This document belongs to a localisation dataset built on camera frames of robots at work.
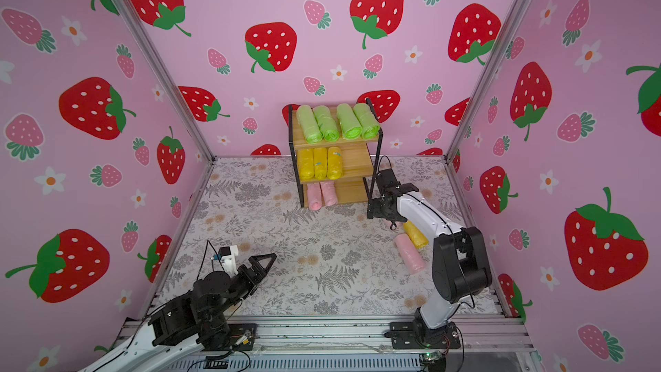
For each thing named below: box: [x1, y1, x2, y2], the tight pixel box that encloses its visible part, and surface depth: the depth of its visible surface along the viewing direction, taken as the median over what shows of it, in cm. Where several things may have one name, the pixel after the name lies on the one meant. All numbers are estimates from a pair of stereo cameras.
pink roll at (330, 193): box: [320, 180, 339, 207], surface depth 106 cm
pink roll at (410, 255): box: [395, 233, 427, 275], surface depth 90 cm
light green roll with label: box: [313, 105, 340, 143], surface depth 80 cm
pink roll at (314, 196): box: [306, 182, 323, 211], surface depth 105 cm
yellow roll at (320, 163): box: [313, 147, 328, 180], surface depth 92 cm
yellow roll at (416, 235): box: [402, 219, 430, 249], surface depth 92 cm
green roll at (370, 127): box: [352, 102, 382, 141], surface depth 81 cm
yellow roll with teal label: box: [327, 146, 344, 180], surface depth 92 cm
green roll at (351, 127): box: [336, 103, 363, 141], surface depth 82 cm
